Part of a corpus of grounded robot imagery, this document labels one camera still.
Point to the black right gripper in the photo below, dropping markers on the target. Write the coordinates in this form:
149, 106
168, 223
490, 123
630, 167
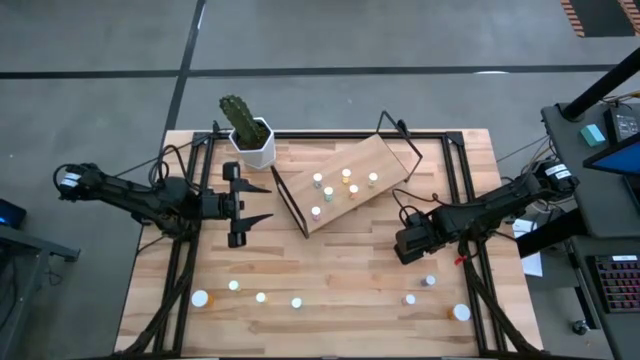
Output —
415, 237

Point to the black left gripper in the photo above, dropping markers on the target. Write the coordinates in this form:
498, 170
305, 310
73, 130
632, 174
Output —
232, 206

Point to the translucent pill bottle white cap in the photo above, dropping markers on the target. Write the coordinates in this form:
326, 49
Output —
429, 280

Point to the pink pill bottle white cap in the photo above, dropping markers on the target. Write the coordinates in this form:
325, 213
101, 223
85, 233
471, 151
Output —
409, 299
316, 212

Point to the yellow-green pill bottle white cap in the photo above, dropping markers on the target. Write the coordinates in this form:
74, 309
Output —
373, 178

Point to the blue-grey pill bottle white cap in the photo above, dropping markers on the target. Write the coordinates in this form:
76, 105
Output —
317, 178

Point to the yellow-orange pill bottle white cap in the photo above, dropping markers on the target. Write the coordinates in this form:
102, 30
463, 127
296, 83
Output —
353, 190

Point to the green pill bottle white cap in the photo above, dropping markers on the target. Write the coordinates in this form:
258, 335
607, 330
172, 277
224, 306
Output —
233, 285

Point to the teal pill bottle white cap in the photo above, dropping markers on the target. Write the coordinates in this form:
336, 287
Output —
328, 192

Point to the yellow pill bottle white cap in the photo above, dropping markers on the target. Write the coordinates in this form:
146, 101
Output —
346, 174
261, 297

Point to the blue pill bottle white cap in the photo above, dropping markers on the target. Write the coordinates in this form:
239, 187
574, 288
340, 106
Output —
296, 302

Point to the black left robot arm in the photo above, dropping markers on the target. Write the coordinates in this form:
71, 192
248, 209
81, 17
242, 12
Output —
125, 192

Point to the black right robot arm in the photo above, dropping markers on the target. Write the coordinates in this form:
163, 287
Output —
500, 197

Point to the white hexagonal plant pot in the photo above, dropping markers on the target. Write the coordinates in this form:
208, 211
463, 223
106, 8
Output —
257, 157

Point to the green cactus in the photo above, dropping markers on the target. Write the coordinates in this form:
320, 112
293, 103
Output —
242, 120

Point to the white paper sheet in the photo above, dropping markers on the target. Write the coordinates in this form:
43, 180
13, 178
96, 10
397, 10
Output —
532, 262

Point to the black desk crossbar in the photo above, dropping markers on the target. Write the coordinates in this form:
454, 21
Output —
550, 232

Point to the dark grey desk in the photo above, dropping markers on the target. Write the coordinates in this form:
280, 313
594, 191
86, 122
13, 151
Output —
575, 210

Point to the grey caster wheel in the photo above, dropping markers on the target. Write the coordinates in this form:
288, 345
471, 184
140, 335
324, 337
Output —
580, 327

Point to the small teal box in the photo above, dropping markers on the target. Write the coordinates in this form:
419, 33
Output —
593, 135

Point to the backlit black keyboard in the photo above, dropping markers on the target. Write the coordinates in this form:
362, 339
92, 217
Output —
620, 282

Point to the laptop with blue screen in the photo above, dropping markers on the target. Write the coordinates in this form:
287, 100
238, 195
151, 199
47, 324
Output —
617, 160

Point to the grey metal cart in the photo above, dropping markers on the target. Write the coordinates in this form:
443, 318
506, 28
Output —
30, 240

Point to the black power adapter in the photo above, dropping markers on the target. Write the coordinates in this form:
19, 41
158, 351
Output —
621, 126

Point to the black device blue light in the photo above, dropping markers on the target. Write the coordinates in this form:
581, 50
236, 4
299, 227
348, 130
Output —
9, 214

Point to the black diagonal pole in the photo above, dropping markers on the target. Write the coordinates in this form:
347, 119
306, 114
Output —
600, 85

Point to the dark mat orange striped edges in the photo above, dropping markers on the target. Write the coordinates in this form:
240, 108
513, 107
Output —
600, 17

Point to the wooden shelf black metal frame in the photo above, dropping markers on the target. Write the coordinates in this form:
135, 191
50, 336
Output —
340, 205

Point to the black aluminium rig frame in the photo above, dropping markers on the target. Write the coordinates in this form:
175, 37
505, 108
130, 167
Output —
320, 134

